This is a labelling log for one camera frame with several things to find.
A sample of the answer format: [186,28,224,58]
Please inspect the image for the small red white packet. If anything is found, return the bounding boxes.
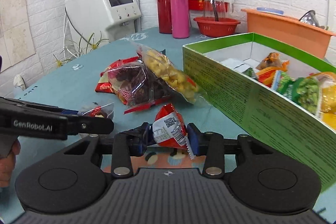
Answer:
[151,103,195,160]

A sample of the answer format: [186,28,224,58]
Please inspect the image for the small clear red packet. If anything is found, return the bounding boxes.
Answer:
[78,102,114,120]

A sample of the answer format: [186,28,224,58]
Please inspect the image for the orange leaf snack packet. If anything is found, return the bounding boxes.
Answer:
[256,67,282,88]

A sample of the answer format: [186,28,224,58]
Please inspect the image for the green peas snack packet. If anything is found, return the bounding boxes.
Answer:
[271,71,321,115]

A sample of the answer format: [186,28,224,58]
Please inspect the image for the yellow candy bag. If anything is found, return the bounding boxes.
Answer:
[316,72,336,130]

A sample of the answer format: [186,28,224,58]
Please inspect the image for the brown orange snack bag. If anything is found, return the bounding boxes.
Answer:
[256,52,290,71]

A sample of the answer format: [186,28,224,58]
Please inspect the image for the person left hand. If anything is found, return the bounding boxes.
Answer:
[0,140,21,188]

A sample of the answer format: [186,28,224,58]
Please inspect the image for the orange patterned mat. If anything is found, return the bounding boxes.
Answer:
[101,147,208,175]

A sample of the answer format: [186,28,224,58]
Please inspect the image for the dark red dates bag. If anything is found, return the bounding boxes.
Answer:
[111,60,171,114]

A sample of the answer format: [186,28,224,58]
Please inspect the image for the yellow corn puffs bag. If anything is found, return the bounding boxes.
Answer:
[129,39,209,108]

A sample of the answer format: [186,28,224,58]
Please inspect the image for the white plastic packet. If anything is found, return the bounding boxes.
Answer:
[220,58,255,77]

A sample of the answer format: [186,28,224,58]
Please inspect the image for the green cardboard box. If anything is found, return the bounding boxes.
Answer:
[182,33,335,190]

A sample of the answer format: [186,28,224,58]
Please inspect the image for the red plastic basin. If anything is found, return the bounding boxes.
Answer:
[194,17,241,38]

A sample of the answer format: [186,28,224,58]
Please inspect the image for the white machine with screen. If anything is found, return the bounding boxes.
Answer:
[65,0,141,50]

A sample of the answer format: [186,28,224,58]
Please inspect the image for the pink thermos bottle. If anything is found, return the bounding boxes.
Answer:
[170,0,190,39]

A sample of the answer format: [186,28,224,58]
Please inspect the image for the glass jar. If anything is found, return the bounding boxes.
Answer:
[203,0,234,22]

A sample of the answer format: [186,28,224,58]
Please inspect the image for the orange plastic tub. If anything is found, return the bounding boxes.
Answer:
[241,9,335,59]

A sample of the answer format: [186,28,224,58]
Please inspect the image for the steel bowl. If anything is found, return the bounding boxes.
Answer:
[299,10,319,27]

